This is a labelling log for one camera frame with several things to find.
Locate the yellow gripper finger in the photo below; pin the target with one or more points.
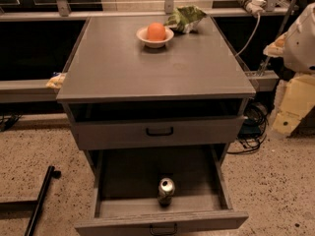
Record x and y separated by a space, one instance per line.
293 101

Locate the silver 7up soda can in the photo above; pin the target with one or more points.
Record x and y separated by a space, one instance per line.
166 189

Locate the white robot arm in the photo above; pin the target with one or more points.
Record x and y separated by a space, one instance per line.
297 45

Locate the grey drawer cabinet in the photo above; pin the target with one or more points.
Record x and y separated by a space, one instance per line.
114 77

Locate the closed grey upper drawer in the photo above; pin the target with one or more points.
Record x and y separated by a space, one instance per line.
158 133

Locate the open grey lower drawer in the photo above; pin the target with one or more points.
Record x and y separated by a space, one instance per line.
125 198

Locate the white power strip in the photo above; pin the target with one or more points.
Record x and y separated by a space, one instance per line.
253 7

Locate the green chip bag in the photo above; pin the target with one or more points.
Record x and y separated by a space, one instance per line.
185 19

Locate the orange fruit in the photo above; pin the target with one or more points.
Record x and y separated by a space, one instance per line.
156 32

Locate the white bowl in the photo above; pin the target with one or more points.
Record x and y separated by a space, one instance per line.
142 35

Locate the black metal stand leg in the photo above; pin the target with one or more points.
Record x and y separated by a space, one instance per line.
35 215

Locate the yellow sponge on rail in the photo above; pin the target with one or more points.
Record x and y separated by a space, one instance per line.
56 82

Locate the grey metal side rail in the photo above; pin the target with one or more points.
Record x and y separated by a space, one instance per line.
28 91

